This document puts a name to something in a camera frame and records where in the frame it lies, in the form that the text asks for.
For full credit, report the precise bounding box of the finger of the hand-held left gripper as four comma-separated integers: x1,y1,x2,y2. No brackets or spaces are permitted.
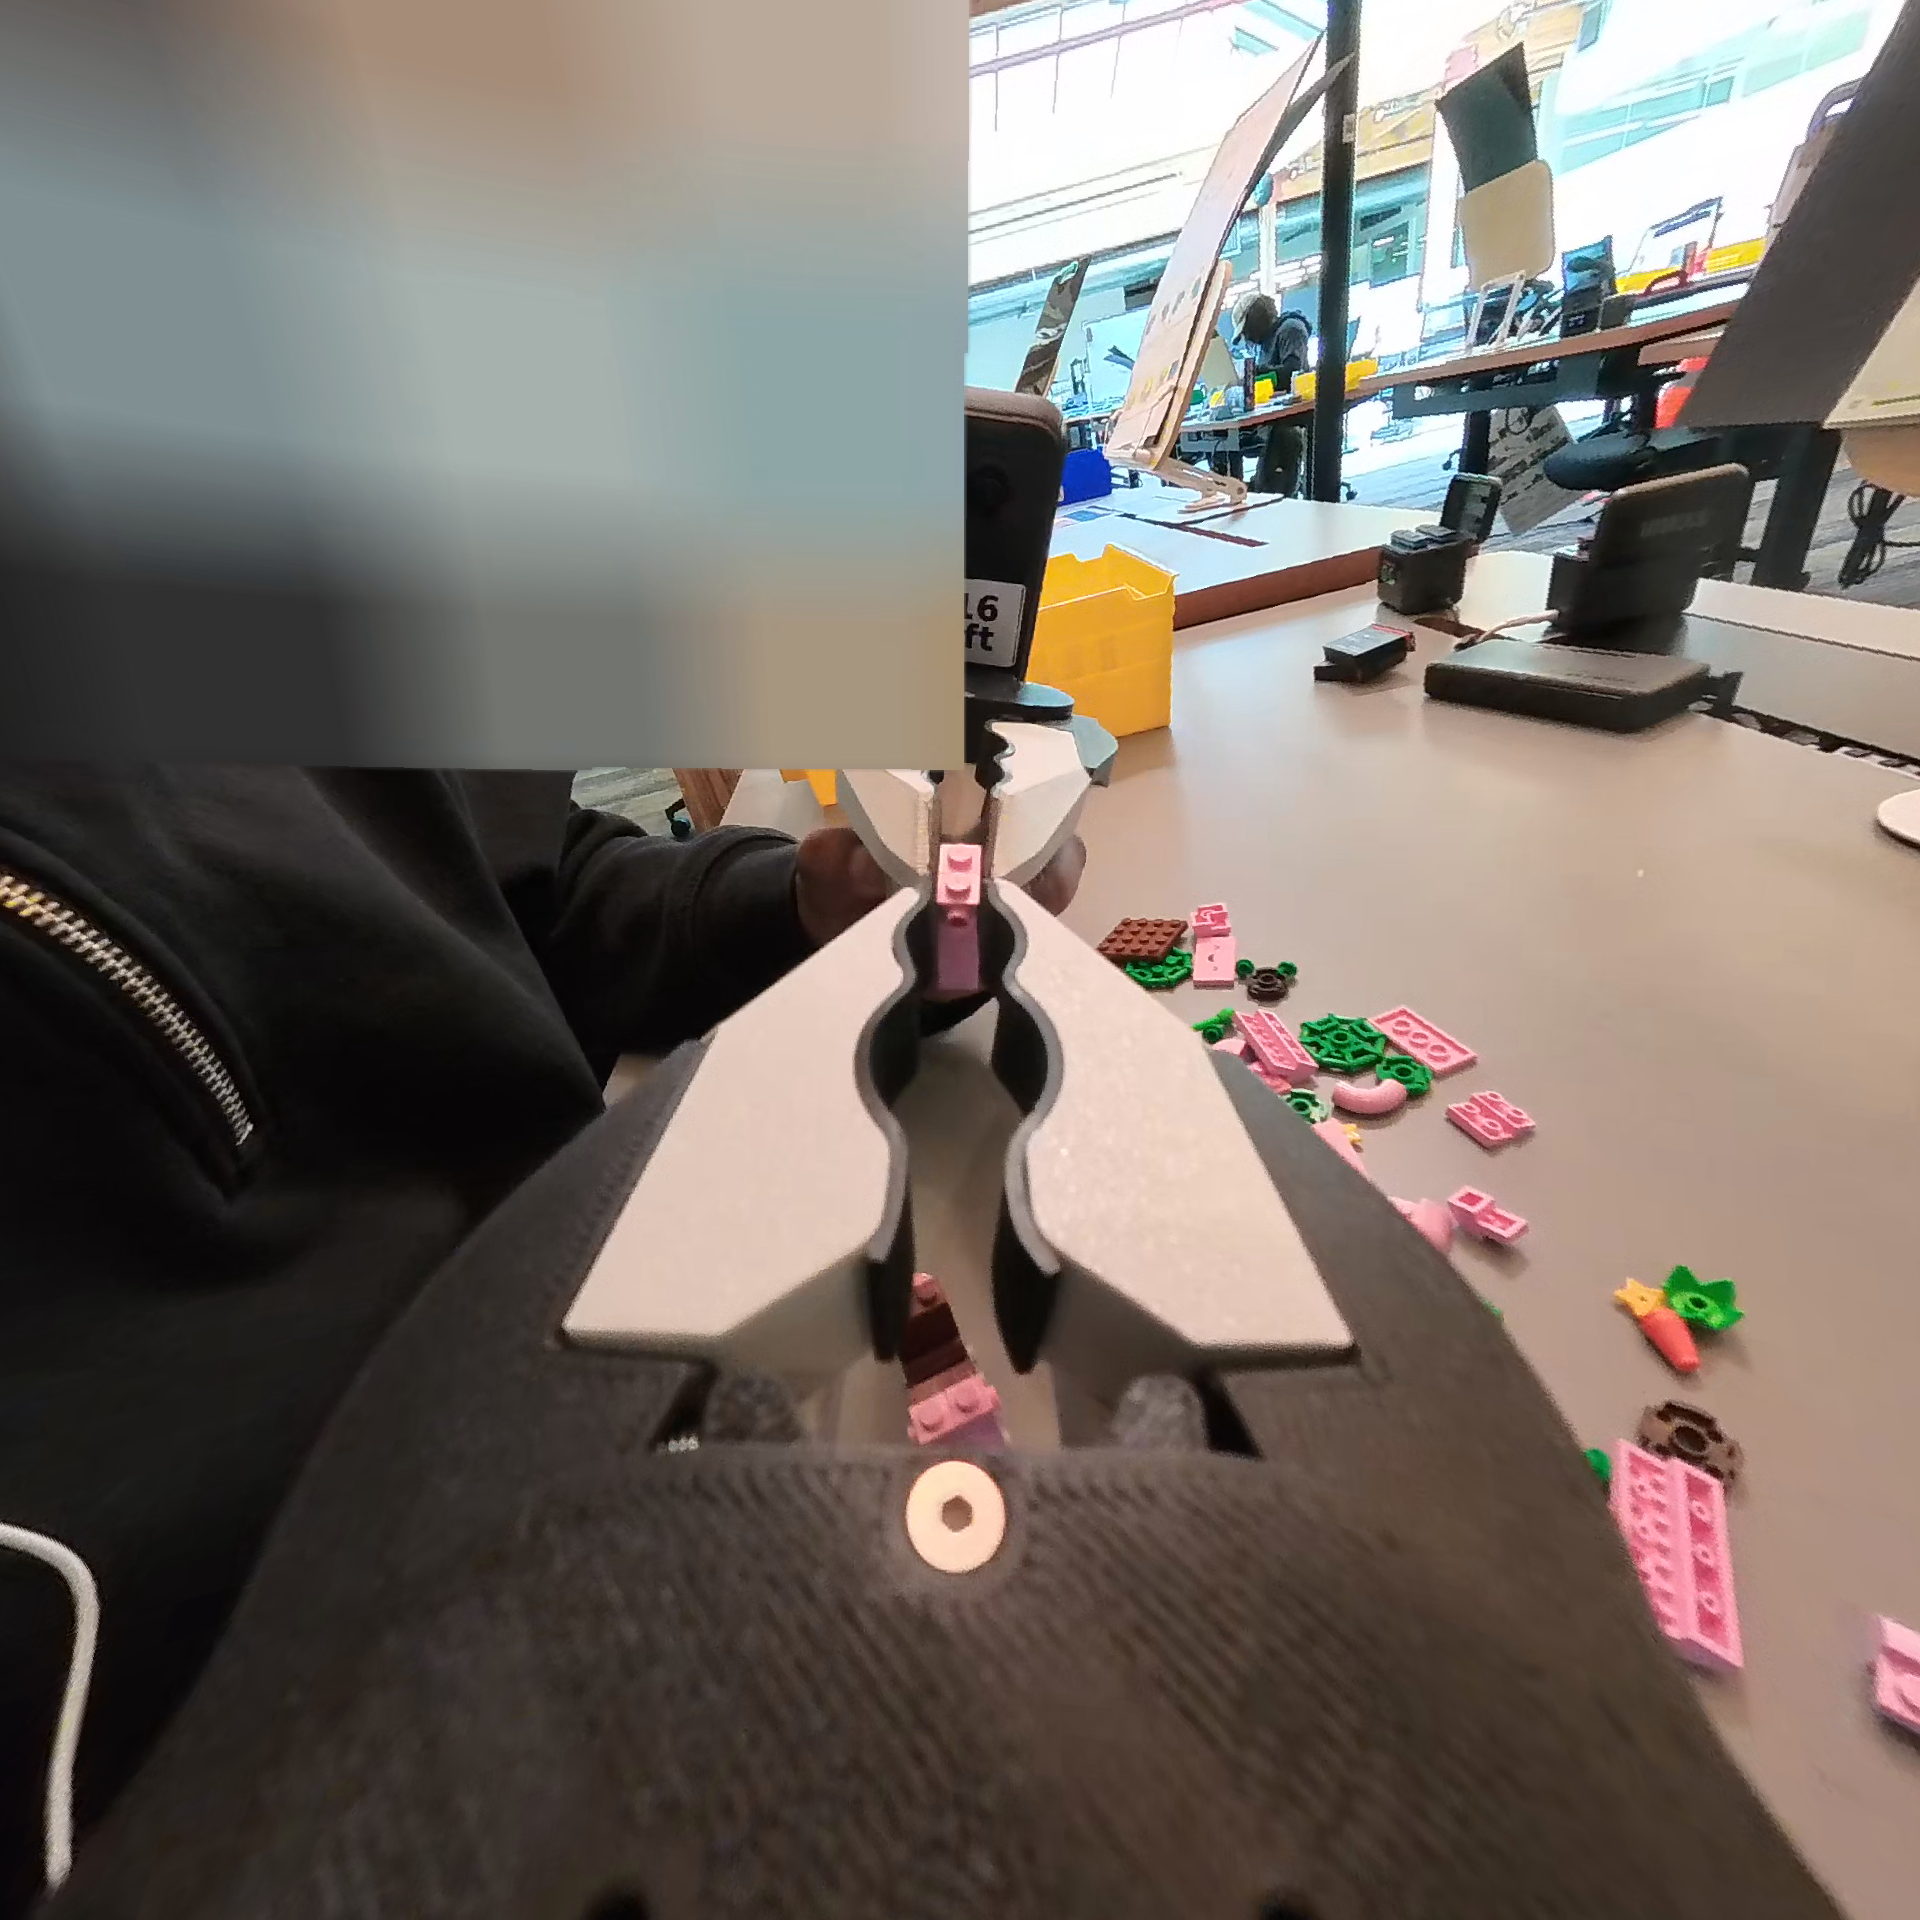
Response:
978,722,1093,890
832,768,941,904

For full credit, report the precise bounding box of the black camera charger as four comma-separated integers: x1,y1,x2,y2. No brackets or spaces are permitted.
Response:
1376,474,1503,616

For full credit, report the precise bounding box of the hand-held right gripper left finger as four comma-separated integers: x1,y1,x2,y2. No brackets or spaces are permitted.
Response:
562,882,921,1391

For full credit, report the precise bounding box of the small brown pink brick stack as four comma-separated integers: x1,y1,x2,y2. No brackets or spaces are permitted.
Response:
895,1271,1010,1452

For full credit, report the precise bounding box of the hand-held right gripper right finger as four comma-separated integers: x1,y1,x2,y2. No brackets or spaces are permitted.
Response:
990,882,1360,1396

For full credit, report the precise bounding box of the black board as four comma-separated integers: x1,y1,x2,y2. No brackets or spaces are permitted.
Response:
1673,0,1920,438

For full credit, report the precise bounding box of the black pole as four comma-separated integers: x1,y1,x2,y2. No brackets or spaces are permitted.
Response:
1302,0,1363,505

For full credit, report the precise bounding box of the person's left hand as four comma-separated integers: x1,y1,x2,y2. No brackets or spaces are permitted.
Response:
790,826,905,951

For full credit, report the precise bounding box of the white cable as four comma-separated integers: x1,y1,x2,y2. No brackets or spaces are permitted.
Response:
0,1520,104,1894

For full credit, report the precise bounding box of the pile of pink toy bricks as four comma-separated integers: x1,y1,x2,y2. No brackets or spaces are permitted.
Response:
1095,900,1920,1742

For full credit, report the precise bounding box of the pink and brown brick model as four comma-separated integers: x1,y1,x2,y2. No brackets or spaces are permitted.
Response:
929,841,991,1002

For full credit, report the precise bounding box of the yellow plastic bin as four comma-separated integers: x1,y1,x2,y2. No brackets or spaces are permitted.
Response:
1026,545,1176,738

